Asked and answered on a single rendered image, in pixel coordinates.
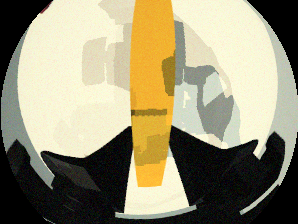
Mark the yellow bar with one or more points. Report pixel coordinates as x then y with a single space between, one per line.
152 76

